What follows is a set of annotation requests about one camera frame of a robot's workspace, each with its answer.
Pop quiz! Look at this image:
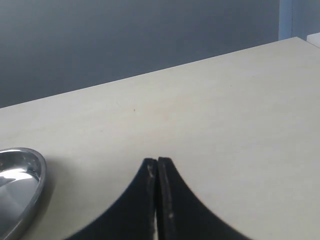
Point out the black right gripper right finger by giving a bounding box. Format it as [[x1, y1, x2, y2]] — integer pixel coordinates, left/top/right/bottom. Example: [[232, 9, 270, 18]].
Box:
[[157, 157, 247, 240]]

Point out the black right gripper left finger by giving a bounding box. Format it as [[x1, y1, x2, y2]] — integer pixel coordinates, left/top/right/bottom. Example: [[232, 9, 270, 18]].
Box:
[[68, 158, 158, 240]]

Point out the round steel dish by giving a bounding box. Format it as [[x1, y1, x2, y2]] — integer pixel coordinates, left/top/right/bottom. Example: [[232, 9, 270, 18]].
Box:
[[0, 147, 47, 240]]

